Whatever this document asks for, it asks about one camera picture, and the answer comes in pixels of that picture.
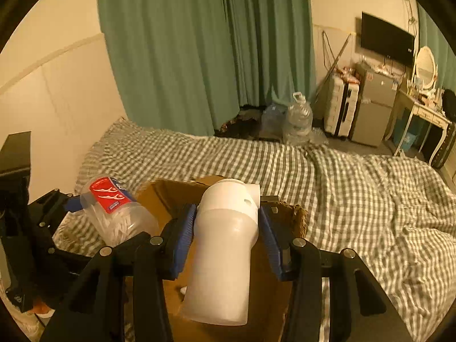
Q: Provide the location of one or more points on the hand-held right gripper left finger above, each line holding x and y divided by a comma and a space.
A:
182, 237

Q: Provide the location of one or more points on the white oval mirror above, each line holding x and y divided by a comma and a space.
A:
424, 66

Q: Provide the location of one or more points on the long thin stick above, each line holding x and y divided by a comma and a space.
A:
333, 66

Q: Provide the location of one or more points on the dark cloth pile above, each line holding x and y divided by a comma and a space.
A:
245, 123

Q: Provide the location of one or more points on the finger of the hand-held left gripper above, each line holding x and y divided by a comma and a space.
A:
73, 205

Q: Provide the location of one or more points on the black chair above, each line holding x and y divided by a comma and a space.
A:
447, 128

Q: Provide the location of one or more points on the large bluish water bottle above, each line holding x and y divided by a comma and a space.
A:
273, 119

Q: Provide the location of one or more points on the white plastic bottle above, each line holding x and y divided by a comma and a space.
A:
221, 249

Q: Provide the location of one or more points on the green curtain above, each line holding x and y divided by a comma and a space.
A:
178, 50
436, 35

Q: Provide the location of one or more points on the white suitcase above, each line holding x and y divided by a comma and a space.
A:
336, 108

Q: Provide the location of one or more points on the grey mini fridge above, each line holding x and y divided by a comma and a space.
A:
372, 110

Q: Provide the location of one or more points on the brown cardboard box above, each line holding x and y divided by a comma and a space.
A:
160, 199

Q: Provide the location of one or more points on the black wall television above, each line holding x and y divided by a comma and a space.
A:
386, 39

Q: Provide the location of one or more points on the white dressing table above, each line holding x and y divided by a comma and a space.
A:
429, 110

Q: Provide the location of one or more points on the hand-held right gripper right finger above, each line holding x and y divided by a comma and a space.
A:
271, 237

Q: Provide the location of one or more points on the blue bin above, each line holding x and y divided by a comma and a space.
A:
409, 141

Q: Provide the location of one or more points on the crushed clear plastic bottle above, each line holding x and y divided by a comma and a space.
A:
319, 136

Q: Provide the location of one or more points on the large clear water bottle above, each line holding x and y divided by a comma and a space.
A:
298, 121

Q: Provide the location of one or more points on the snack packets pile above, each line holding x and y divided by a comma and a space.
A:
346, 74

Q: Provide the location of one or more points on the clear jar with red label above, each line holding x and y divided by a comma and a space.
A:
110, 217

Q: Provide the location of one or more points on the green checked blanket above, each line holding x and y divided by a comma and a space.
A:
338, 199

